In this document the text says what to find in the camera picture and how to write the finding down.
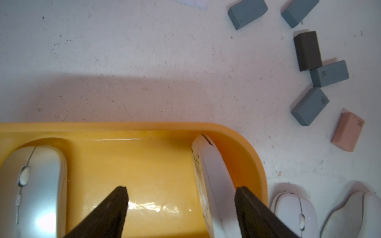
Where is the yellow plastic storage box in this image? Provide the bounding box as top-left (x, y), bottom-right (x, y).
top-left (1, 122), bottom-right (268, 238)

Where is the silver mouse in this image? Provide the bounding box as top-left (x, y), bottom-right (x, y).
top-left (1, 145), bottom-right (67, 238)

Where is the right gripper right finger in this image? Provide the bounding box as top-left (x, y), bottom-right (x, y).
top-left (234, 186), bottom-right (298, 238)

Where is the dark grey eraser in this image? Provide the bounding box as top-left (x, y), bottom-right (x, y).
top-left (294, 31), bottom-right (322, 71)

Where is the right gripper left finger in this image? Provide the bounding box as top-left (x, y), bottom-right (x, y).
top-left (65, 186), bottom-right (129, 238)

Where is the pink eraser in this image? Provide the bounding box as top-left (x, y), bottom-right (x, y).
top-left (331, 112), bottom-right (365, 152)

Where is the white mouse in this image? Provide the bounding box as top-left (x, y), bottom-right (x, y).
top-left (191, 134), bottom-right (242, 238)
top-left (320, 192), bottom-right (381, 238)
top-left (270, 192), bottom-right (318, 238)

